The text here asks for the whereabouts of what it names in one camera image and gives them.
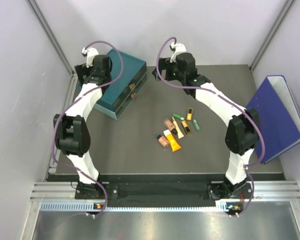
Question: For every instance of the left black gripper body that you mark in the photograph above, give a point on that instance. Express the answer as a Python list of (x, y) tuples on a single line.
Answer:
[(82, 70)]

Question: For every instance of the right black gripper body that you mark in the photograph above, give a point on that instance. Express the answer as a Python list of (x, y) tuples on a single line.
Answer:
[(171, 72)]

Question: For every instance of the teal drawer organizer box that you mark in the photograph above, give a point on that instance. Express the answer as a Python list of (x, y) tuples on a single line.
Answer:
[(120, 94)]

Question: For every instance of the green lipstick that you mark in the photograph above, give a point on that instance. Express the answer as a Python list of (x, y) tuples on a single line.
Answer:
[(175, 115), (196, 125)]

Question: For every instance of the foundation bottle black cap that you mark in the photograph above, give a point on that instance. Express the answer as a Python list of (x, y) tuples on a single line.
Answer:
[(170, 126)]

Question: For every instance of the gold black lipstick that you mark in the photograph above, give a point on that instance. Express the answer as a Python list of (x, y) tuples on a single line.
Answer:
[(186, 127)]

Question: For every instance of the beige concealer tube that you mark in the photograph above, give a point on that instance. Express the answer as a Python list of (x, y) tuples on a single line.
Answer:
[(179, 132)]

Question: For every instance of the small foundation bottle dropper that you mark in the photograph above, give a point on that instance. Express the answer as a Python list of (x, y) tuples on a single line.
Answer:
[(162, 139)]

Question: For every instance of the orange cream tube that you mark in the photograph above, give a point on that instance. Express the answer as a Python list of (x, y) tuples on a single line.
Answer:
[(173, 143)]

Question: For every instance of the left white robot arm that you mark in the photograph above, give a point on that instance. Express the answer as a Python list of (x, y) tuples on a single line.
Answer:
[(71, 134)]

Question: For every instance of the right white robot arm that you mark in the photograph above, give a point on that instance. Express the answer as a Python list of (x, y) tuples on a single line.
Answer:
[(243, 126)]

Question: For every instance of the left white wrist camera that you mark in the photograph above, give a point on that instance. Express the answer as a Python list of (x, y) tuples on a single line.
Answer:
[(90, 54)]

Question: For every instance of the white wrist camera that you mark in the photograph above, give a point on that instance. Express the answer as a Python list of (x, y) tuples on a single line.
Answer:
[(90, 54), (177, 49)]

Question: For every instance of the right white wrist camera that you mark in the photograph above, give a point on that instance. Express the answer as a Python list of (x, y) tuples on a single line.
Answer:
[(177, 49)]

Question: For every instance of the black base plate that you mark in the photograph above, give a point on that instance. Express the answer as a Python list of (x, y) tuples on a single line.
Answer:
[(169, 194)]

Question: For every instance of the aluminium frame rail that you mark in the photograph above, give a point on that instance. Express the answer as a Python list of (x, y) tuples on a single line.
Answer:
[(62, 196)]

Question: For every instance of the blue ring binder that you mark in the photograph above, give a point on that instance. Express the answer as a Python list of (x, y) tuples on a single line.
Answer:
[(278, 114)]

